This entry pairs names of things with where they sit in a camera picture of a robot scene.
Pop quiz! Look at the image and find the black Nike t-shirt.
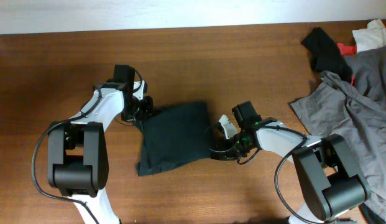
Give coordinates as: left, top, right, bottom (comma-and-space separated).
135, 101, 215, 177

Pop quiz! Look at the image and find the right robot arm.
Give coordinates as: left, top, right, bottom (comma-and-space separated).
212, 115, 371, 223

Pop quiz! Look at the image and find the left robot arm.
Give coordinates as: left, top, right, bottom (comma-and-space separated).
48, 81, 148, 223

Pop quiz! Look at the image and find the black garment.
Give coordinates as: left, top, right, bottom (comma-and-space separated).
301, 27, 353, 83

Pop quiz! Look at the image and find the grey garment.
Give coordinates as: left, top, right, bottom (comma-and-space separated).
290, 46, 386, 223

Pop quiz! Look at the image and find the red garment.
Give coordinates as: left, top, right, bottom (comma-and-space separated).
336, 42, 357, 86

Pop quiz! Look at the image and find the white garment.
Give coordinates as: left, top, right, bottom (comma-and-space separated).
352, 19, 386, 53

